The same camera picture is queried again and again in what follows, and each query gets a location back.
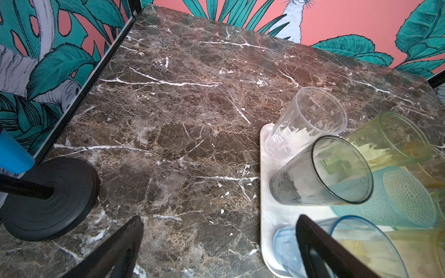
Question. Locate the clear tall plastic tumbler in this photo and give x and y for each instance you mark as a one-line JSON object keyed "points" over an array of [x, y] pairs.
{"points": [[311, 113]]}

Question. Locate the smoky grey tall tumbler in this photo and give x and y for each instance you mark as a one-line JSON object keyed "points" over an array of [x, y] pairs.
{"points": [[329, 172]]}

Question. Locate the short green tumbler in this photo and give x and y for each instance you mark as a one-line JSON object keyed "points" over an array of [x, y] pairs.
{"points": [[438, 198]]}

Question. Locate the short amber tumbler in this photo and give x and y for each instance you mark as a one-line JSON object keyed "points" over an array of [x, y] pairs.
{"points": [[431, 174]]}

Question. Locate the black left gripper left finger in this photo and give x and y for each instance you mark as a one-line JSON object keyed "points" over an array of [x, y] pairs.
{"points": [[116, 257]]}

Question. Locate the pale blue tall tumbler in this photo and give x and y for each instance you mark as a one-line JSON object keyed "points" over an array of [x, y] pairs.
{"points": [[359, 236]]}

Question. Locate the white plastic tray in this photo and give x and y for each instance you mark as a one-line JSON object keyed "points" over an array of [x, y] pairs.
{"points": [[273, 215]]}

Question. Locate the tall amber tumbler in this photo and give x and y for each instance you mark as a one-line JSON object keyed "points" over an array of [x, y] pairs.
{"points": [[422, 251]]}

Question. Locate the black round microphone stand base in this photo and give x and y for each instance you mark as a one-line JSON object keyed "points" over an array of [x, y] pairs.
{"points": [[50, 200]]}

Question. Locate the tall green tumbler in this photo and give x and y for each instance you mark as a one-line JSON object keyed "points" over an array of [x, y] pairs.
{"points": [[390, 139]]}

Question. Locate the blue toy microphone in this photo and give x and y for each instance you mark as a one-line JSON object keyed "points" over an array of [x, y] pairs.
{"points": [[14, 158]]}

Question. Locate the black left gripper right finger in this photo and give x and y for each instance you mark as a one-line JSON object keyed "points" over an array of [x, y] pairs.
{"points": [[323, 256]]}

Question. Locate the black corner frame post right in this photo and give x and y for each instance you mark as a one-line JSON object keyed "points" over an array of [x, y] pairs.
{"points": [[437, 80]]}

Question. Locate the frosted teal textured tumbler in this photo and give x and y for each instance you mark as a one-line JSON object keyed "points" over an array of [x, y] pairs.
{"points": [[398, 200]]}

